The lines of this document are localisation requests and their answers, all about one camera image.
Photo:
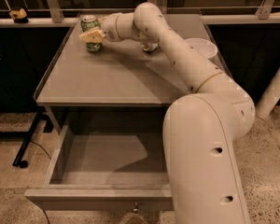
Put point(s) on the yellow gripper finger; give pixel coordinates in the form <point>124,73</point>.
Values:
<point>92,36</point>

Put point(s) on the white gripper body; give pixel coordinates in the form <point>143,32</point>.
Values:
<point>108,27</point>

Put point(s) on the green soda can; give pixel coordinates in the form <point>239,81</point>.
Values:
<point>88,22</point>

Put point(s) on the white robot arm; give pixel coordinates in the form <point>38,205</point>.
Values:
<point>199,129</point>

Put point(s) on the crushed white can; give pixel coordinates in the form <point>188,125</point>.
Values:
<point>149,47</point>

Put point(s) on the grey cabinet with top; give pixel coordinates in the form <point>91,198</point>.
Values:
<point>119,75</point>

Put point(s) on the open grey top drawer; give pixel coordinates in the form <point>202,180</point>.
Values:
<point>107,159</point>

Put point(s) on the metal drawer knob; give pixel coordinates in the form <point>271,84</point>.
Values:
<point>136,208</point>

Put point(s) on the yellow and black toy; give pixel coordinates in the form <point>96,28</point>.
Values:
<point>18,15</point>

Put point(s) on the white bowl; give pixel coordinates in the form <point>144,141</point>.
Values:
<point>204,46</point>

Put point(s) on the black stand leg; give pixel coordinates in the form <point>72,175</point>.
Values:
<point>27,139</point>

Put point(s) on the white railing frame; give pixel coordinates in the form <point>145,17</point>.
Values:
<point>43,13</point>

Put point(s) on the white post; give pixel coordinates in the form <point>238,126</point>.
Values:
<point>270,97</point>

